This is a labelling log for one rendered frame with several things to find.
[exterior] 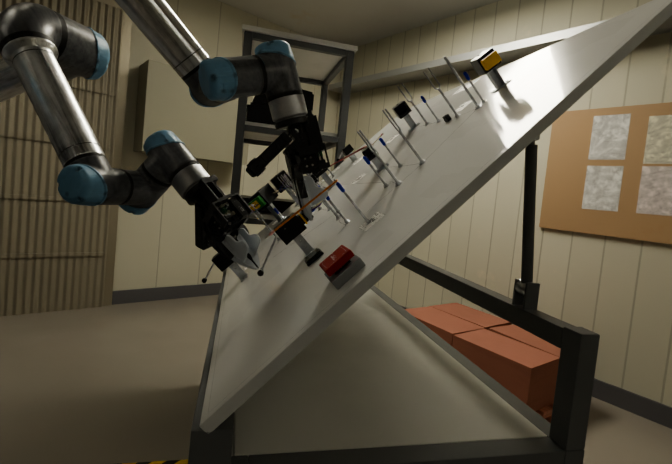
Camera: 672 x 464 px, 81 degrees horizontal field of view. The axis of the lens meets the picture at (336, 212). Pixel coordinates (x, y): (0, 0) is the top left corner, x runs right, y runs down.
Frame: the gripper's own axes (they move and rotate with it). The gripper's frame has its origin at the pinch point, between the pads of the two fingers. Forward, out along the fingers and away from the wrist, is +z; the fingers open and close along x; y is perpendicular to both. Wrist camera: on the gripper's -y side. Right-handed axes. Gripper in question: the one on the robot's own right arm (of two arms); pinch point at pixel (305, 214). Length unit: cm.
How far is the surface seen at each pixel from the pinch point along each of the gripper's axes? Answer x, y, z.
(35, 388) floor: 143, -147, 70
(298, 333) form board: -30.9, -8.4, 11.7
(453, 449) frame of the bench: -30, 10, 39
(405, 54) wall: 311, 175, -92
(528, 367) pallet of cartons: 87, 102, 121
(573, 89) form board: -30, 42, -12
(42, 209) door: 263, -170, -24
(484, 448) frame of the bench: -30, 16, 41
